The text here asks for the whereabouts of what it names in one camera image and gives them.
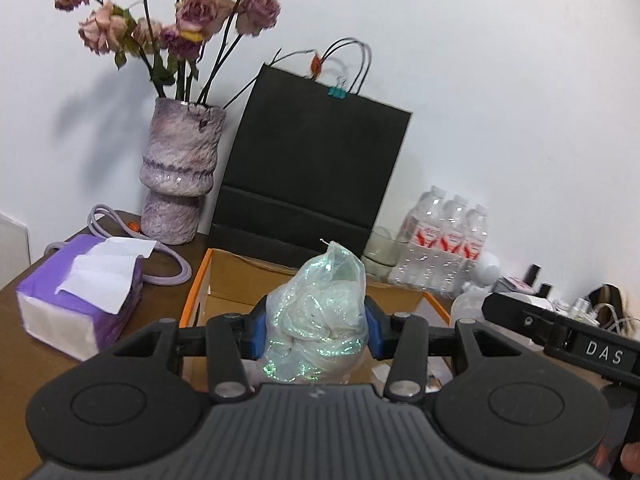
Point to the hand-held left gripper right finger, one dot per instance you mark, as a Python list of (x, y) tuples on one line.
[(376, 330)]

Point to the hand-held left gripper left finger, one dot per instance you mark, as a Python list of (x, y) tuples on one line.
[(256, 330)]

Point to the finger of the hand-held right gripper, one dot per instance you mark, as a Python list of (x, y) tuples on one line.
[(520, 312)]

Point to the orange cardboard box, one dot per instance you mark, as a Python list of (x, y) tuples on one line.
[(230, 282)]

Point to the iridescent plastic bag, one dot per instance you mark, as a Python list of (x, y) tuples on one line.
[(315, 315)]

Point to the person's right hand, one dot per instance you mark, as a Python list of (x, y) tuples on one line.
[(631, 457)]

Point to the small tin box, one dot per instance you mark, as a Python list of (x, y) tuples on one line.
[(515, 286)]

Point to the black tube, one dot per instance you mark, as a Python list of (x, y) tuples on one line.
[(531, 272)]

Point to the brown bag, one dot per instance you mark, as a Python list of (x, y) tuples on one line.
[(607, 305)]

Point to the white robot toy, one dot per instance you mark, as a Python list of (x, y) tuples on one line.
[(487, 267)]

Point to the clear glass cup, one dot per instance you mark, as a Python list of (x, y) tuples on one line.
[(380, 255)]

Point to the water bottle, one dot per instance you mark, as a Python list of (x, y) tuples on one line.
[(475, 250), (422, 240), (452, 245)]

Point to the black paper bag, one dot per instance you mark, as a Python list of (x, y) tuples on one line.
[(315, 160)]

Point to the purple mottled vase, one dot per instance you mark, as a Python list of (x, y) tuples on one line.
[(180, 160)]

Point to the purple tissue pack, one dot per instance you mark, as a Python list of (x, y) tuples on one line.
[(65, 310)]

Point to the teal binder clip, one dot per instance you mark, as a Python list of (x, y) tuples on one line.
[(337, 91)]

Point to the white printed board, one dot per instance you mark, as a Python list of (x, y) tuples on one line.
[(12, 250)]

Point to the dried pink flowers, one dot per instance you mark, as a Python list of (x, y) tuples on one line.
[(200, 10)]

